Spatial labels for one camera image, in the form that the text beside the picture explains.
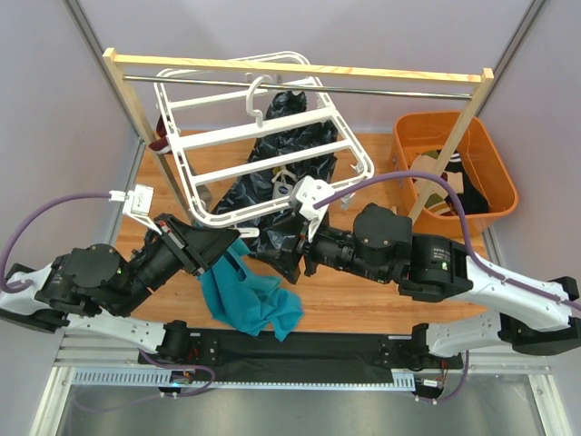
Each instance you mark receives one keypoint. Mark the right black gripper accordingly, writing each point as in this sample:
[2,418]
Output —
[302,251]

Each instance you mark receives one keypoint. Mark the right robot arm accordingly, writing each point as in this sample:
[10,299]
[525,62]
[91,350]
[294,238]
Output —
[534,317]

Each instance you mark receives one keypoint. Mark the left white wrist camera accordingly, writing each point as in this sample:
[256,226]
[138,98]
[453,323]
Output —
[137,204]

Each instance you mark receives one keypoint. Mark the orange laundry basket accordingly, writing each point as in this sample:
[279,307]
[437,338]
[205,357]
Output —
[475,172]

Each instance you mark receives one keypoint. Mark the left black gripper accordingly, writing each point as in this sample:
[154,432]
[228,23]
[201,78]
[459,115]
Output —
[180,250]

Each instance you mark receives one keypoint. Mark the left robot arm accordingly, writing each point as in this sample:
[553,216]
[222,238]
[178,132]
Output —
[95,289]

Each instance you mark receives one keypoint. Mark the teal towel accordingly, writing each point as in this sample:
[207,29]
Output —
[247,301]

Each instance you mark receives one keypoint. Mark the beige maroon-cuffed sock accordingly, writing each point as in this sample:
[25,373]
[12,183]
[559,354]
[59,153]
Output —
[161,146]

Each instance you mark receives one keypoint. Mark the white hanger clip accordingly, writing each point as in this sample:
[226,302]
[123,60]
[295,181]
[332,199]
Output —
[248,232]

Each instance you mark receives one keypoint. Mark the dark patterned shorts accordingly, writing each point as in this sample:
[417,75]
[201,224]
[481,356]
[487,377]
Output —
[262,186]

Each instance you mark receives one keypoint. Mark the white plastic clip hanger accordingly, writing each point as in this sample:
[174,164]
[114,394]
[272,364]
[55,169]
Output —
[216,158]

